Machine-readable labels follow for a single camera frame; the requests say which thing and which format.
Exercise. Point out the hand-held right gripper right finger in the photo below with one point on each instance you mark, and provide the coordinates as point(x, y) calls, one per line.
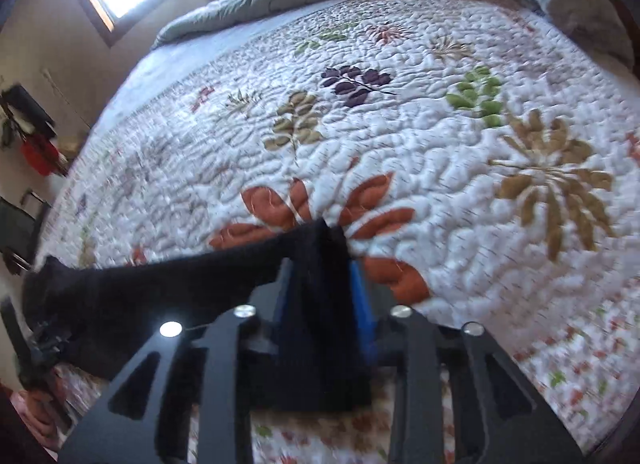
point(361, 316)

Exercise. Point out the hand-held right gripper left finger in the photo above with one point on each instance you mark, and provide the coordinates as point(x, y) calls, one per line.
point(283, 305)

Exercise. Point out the black pants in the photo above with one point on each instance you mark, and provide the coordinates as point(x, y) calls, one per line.
point(150, 304)

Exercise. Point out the person's left hand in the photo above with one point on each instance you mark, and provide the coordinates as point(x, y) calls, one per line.
point(37, 411)

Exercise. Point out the dark chair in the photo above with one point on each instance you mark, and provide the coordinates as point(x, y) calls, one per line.
point(17, 229)

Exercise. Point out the floral quilted bedspread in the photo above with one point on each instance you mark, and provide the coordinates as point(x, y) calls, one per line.
point(425, 154)

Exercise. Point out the red cloth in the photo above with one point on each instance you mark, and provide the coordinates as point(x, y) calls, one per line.
point(41, 156)

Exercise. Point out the black bag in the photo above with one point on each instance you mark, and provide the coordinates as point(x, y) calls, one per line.
point(25, 106)

